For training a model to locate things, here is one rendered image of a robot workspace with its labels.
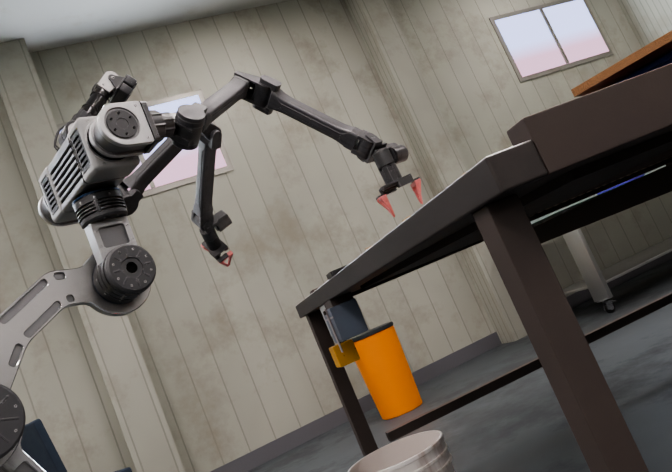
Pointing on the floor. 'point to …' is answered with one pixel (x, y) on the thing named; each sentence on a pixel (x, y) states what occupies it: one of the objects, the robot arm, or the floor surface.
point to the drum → (386, 371)
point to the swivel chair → (44, 448)
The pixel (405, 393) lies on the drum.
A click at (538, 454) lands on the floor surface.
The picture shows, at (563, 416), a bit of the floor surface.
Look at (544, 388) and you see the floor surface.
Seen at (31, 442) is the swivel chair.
